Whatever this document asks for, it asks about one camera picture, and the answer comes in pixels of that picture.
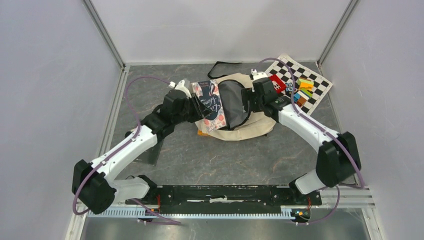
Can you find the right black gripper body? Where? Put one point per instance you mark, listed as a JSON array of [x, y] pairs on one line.
[[255, 103]]

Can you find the black white checkerboard mat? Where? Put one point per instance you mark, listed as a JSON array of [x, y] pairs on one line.
[[288, 70]]

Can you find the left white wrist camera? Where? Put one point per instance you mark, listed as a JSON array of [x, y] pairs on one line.
[[183, 85]]

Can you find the red toy block house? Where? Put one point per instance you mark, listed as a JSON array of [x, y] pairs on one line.
[[278, 84]]

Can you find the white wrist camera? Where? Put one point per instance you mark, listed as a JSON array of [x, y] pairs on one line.
[[183, 85], [258, 76]]

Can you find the blue owl toy figure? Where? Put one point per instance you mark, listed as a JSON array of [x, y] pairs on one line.
[[289, 88]]

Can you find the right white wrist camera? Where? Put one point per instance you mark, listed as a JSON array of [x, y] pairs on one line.
[[258, 76]]

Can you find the green orange toy block stack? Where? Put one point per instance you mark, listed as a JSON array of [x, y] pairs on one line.
[[305, 85]]

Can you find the white slotted cable duct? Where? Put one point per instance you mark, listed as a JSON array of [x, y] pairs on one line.
[[141, 213]]

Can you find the black dark book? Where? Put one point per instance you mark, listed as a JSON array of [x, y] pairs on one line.
[[151, 155]]

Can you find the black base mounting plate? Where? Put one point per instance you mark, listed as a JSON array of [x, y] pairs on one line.
[[222, 208]]

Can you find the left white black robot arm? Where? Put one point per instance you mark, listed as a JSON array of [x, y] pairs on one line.
[[94, 183]]

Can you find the cream canvas backpack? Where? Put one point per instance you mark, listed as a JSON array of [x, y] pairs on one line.
[[240, 124]]

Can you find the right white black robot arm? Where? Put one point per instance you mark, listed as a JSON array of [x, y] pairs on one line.
[[337, 153]]

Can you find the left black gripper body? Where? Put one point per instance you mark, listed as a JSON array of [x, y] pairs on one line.
[[187, 114]]

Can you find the blue orange toy block stack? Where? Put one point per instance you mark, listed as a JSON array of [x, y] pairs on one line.
[[300, 98]]

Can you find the floral cover book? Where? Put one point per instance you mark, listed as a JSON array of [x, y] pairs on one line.
[[207, 92]]

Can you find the orange cover book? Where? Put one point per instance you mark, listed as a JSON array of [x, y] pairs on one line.
[[200, 133]]

